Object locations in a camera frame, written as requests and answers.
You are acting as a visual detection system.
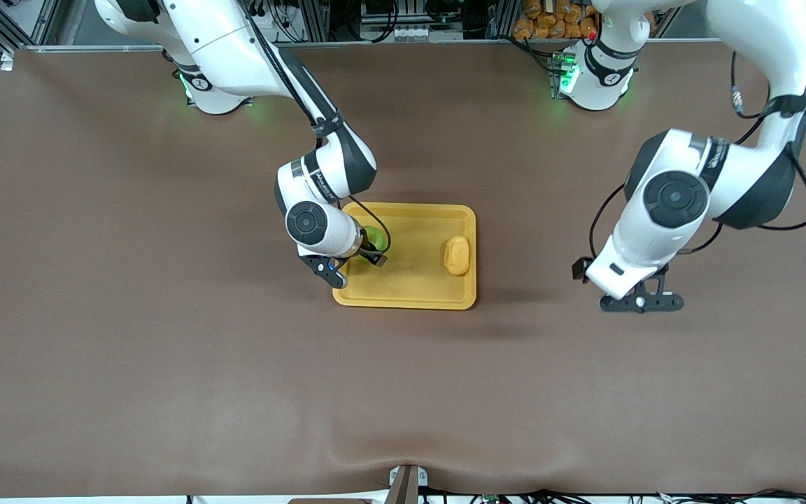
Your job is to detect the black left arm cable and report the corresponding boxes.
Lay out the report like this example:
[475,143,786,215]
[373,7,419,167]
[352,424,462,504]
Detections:
[588,52,806,260]

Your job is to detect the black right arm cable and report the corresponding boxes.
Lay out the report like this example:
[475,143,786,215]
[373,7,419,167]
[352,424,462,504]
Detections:
[239,0,393,256]

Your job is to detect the black cable bundle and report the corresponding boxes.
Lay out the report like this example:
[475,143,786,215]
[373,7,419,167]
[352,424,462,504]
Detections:
[424,489,806,504]

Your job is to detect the yellow plastic tray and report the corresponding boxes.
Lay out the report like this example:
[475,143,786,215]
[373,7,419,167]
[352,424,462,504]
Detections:
[332,202,478,311]

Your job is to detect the brown table cover mat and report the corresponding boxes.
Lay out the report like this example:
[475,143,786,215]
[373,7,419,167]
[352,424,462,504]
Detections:
[0,42,806,499]

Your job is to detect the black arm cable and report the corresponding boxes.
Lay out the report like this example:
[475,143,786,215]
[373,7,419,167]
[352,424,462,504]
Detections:
[239,0,393,256]
[588,52,806,260]

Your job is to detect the orange snack bag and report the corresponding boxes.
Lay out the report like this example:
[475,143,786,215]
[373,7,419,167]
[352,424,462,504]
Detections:
[513,0,598,40]

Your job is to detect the metal table clamp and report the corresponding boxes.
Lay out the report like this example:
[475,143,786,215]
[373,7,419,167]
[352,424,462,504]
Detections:
[388,464,430,504]

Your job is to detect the yellow potato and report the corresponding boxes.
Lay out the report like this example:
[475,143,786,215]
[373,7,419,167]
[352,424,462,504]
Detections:
[443,236,472,277]

